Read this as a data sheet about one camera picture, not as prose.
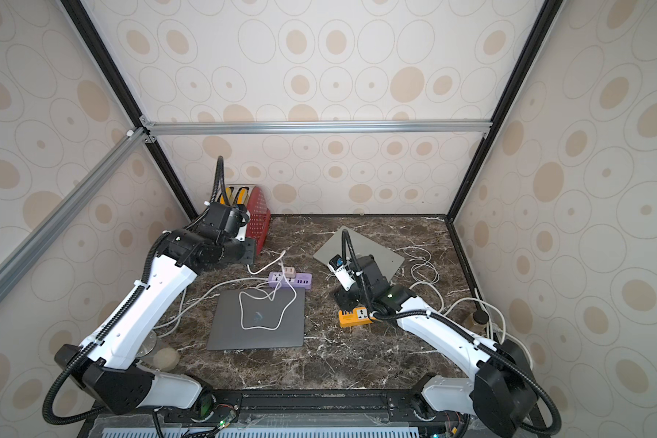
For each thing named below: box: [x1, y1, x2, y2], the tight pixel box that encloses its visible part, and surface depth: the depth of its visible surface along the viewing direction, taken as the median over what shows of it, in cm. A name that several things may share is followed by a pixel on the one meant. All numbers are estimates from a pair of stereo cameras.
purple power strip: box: [267, 271, 313, 290], surface depth 99 cm
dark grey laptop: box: [207, 287, 306, 351], surface depth 89 cm
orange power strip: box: [337, 306, 380, 328], surface depth 89 cm
